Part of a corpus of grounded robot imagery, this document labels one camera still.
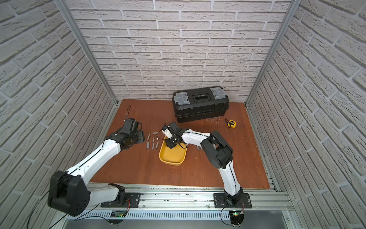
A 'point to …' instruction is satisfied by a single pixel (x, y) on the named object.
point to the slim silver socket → (148, 136)
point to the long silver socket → (155, 132)
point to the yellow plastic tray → (176, 156)
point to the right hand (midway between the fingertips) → (171, 142)
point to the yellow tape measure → (231, 123)
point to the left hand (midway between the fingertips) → (141, 133)
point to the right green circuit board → (236, 217)
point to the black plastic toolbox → (199, 104)
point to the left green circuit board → (118, 213)
